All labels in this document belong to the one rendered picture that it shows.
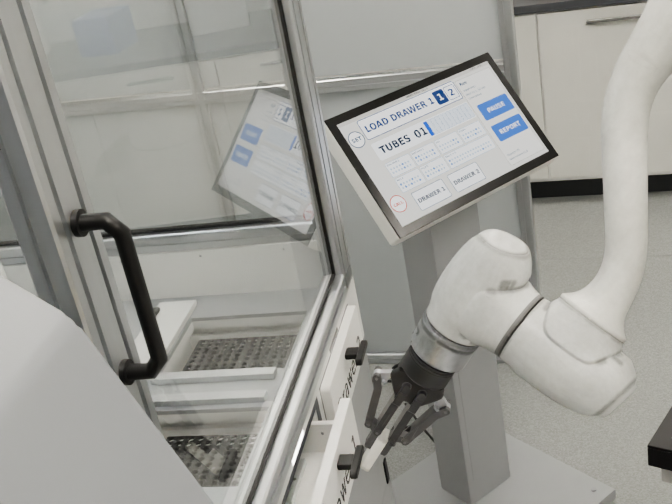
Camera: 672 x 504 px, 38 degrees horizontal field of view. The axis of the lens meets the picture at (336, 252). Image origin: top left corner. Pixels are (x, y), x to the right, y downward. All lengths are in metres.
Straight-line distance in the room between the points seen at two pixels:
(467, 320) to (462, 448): 1.34
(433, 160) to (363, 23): 0.86
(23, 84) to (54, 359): 0.44
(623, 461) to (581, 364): 1.66
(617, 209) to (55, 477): 0.99
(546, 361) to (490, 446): 1.44
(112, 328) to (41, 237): 0.13
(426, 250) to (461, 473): 0.67
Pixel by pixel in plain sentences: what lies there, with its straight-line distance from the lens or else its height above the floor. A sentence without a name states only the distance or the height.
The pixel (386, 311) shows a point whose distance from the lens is 3.36.
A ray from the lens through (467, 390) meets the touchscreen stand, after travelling 2.56.
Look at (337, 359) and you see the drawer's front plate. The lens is 1.76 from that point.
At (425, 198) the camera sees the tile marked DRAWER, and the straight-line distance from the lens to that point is 2.16.
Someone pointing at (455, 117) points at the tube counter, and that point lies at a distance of 2.30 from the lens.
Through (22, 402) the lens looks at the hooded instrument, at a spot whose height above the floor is 1.64.
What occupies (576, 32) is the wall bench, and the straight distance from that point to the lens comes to 4.22.
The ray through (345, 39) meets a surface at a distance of 3.00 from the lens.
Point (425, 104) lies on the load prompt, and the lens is 2.28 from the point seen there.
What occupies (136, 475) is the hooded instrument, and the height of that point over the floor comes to 1.57.
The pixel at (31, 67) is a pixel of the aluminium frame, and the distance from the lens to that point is 0.89.
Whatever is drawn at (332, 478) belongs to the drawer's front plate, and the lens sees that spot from 1.52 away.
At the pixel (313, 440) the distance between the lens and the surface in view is 1.69.
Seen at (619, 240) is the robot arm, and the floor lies 1.26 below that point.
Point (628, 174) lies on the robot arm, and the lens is 1.32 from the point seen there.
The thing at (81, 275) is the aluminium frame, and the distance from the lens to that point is 0.93.
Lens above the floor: 1.85
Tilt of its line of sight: 25 degrees down
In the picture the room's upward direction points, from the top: 11 degrees counter-clockwise
